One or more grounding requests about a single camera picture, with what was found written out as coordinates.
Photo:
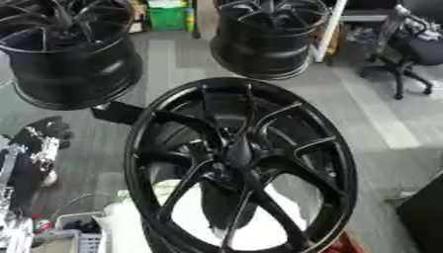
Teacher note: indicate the green storage box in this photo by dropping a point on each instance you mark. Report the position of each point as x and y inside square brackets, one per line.
[167, 16]

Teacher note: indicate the white plastic basket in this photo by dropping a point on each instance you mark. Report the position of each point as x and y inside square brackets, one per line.
[86, 242]

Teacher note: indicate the black flat panel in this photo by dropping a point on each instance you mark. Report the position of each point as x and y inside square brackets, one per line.
[424, 217]

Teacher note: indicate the black wheel with wide barrel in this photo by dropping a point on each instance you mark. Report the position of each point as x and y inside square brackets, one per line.
[75, 75]

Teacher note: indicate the black wheel stand bracket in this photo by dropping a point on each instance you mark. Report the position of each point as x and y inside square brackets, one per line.
[118, 112]

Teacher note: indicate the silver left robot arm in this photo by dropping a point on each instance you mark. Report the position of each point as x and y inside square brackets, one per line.
[23, 184]

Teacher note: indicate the black wheel with silver rim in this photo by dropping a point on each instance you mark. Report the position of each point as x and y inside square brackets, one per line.
[259, 49]

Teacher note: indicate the white shelf post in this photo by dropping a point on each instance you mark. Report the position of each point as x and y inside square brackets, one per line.
[327, 31]

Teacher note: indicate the large black spoked wheel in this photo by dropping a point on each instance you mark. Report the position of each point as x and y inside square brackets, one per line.
[254, 154]

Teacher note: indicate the black office chair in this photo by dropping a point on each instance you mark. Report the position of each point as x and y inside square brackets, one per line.
[412, 46]

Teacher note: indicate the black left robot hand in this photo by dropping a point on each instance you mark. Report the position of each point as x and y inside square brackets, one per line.
[51, 125]

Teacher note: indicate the white plastic bag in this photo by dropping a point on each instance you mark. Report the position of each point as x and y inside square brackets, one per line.
[190, 214]

